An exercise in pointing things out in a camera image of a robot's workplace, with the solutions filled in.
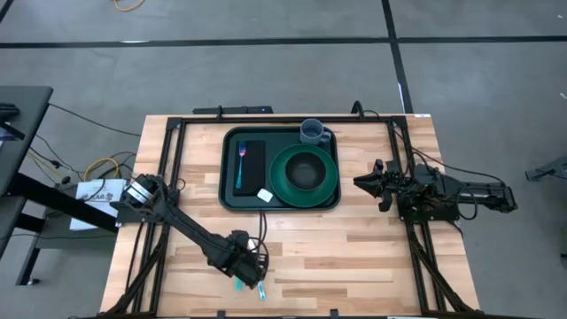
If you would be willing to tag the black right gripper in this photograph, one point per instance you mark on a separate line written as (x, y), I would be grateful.
(376, 184)

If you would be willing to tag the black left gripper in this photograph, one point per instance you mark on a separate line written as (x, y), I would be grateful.
(246, 266)

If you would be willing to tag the small white eraser block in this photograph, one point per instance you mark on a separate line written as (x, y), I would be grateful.
(265, 195)

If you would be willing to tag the dark bowl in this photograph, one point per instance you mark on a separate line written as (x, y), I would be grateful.
(305, 170)

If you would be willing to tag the grey mug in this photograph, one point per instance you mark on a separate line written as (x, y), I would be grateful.
(312, 133)

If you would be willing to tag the green plate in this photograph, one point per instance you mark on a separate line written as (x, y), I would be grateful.
(277, 177)

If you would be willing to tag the black cloth napkin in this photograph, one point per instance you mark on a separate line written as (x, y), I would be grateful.
(253, 168)

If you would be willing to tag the iridescent fork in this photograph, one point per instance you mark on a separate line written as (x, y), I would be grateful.
(241, 150)

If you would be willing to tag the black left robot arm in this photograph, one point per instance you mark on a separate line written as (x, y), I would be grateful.
(190, 226)

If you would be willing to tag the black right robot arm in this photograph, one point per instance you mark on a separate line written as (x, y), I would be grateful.
(478, 192)

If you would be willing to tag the black serving tray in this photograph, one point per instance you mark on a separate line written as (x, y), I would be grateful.
(274, 135)

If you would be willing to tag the black power strip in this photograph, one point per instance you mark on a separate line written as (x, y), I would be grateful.
(235, 110)

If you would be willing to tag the white paper sheet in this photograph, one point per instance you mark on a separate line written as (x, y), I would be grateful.
(95, 195)

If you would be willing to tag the black stand foot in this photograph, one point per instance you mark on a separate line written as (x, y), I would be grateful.
(549, 168)

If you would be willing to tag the black desk leg beam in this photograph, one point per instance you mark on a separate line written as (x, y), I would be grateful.
(62, 204)

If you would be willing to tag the dark grey desk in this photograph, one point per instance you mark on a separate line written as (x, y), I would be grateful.
(24, 128)

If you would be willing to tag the black object on desk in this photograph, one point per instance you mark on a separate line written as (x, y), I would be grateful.
(8, 111)

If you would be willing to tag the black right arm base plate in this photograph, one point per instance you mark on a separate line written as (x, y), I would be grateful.
(449, 215)

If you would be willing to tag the black aluminium table frame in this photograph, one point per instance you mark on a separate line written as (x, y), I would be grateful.
(283, 119)

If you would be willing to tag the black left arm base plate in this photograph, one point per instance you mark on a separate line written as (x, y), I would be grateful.
(128, 215)

